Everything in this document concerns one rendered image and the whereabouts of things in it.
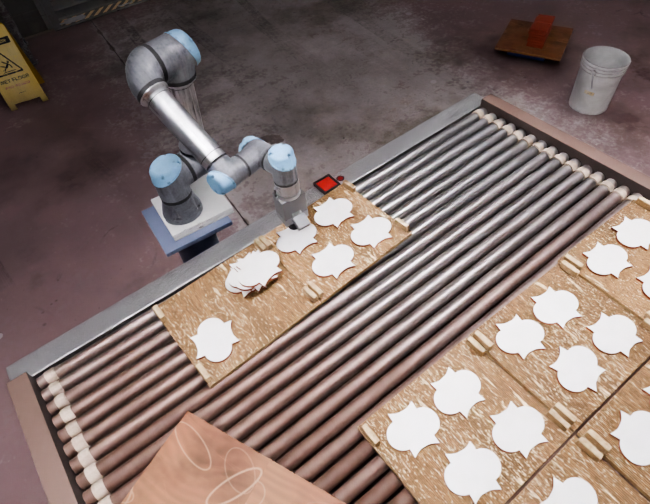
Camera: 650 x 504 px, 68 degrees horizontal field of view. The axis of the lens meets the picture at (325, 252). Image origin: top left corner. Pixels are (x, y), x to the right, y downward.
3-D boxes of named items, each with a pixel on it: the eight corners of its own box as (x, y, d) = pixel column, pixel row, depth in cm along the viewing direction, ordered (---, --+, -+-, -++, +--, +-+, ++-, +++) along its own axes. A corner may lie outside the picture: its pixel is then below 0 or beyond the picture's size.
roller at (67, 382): (46, 394, 145) (37, 387, 141) (487, 119, 210) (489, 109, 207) (51, 406, 142) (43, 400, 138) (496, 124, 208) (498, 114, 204)
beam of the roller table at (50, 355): (16, 375, 151) (4, 367, 147) (472, 103, 221) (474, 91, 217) (23, 396, 147) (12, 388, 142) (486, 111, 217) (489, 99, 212)
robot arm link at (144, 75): (103, 53, 131) (227, 188, 133) (137, 37, 136) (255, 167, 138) (105, 79, 141) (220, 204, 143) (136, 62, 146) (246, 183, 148)
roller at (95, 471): (81, 478, 129) (72, 473, 125) (546, 152, 194) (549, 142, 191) (87, 493, 126) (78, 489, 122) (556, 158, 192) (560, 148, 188)
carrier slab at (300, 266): (257, 242, 170) (256, 240, 169) (344, 185, 185) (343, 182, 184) (322, 304, 152) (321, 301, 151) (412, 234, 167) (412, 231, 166)
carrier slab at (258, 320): (153, 311, 155) (152, 309, 154) (257, 243, 170) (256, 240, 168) (211, 389, 137) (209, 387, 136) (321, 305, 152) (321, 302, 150)
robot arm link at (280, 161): (278, 137, 141) (300, 148, 137) (283, 166, 150) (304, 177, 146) (259, 151, 138) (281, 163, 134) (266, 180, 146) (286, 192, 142)
